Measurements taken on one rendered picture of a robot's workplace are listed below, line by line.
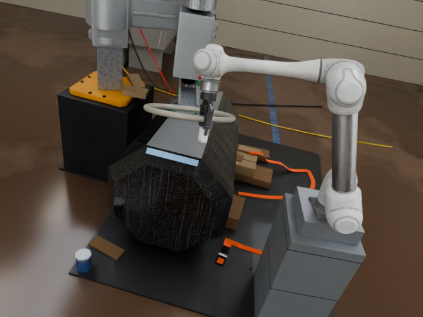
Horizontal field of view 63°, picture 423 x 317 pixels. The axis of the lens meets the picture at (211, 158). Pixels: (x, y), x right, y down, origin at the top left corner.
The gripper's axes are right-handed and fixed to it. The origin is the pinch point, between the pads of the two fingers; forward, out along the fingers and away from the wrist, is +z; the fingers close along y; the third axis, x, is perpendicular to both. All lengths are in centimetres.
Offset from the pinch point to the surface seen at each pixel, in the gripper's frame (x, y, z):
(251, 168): -104, 129, 49
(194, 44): -12, 66, -47
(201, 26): -13, 61, -58
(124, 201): 22, 71, 60
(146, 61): -47, 397, -46
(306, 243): -56, -21, 49
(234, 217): -68, 81, 78
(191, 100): -12, 58, -13
